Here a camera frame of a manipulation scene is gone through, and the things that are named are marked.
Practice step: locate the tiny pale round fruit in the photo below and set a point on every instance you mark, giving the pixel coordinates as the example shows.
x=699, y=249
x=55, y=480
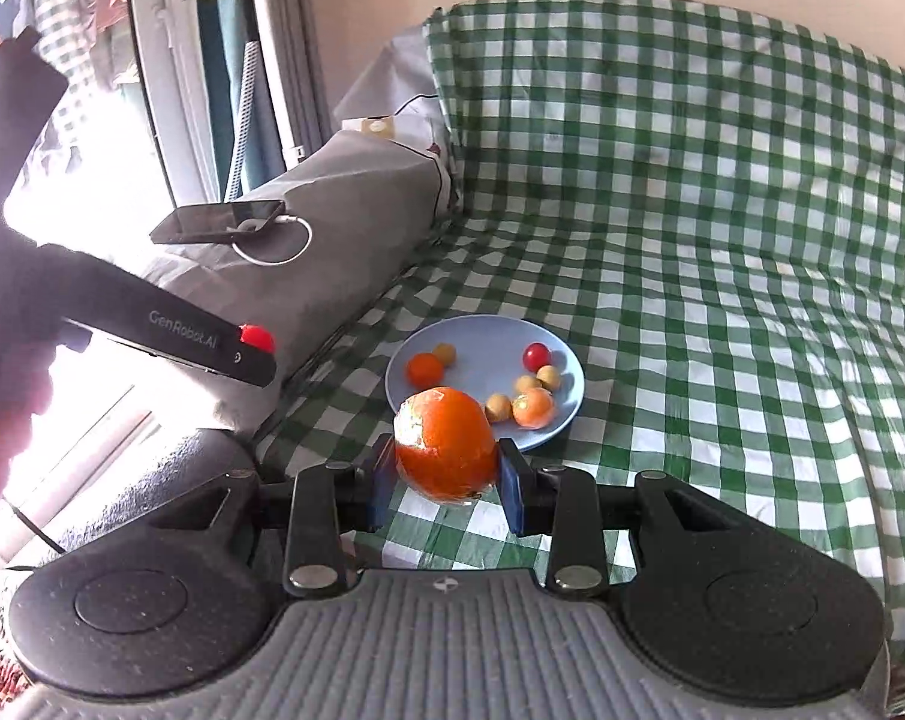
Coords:
x=444, y=352

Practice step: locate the hanging laundry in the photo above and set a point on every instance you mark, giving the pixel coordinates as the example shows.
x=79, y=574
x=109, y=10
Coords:
x=70, y=7

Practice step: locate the teal curtain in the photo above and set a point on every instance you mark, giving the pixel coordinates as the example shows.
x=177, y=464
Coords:
x=227, y=105

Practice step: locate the person's left hand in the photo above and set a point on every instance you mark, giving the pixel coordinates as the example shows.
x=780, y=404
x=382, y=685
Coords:
x=2, y=465

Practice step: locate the small tan round fruit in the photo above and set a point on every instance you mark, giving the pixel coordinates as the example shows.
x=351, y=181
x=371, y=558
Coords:
x=527, y=384
x=497, y=406
x=548, y=376

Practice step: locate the pale-patched orange fruit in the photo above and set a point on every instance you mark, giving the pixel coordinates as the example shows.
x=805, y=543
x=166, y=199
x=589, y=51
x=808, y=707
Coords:
x=533, y=408

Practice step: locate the small red fruit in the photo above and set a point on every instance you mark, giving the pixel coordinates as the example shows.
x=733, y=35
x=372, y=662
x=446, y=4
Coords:
x=535, y=352

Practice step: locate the white printed pillow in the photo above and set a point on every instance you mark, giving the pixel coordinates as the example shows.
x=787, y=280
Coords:
x=392, y=82

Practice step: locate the dark grey blanket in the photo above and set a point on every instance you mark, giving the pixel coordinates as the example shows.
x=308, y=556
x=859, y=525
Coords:
x=197, y=457

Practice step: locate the white window frame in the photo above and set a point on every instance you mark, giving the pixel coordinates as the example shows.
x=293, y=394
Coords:
x=167, y=52

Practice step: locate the green checked bedsheet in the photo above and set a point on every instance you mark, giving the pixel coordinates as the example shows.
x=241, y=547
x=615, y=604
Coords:
x=722, y=240

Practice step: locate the small orange fruit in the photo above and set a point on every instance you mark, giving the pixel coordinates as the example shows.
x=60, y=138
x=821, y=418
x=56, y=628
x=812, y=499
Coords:
x=425, y=369

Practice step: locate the black smartphone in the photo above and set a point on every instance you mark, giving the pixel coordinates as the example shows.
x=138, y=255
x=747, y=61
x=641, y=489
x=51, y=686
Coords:
x=220, y=221

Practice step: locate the blue plate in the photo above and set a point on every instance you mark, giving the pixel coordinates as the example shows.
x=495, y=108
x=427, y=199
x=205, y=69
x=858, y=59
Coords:
x=482, y=345

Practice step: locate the large orange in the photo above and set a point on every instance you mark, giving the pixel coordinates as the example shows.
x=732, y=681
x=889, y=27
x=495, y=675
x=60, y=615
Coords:
x=452, y=442

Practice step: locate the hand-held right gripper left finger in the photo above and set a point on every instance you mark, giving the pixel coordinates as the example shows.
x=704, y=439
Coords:
x=381, y=491

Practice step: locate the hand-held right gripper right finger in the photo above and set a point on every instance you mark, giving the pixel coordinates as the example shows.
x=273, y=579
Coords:
x=511, y=491

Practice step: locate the grey cushion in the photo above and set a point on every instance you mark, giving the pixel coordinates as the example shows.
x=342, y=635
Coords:
x=347, y=240

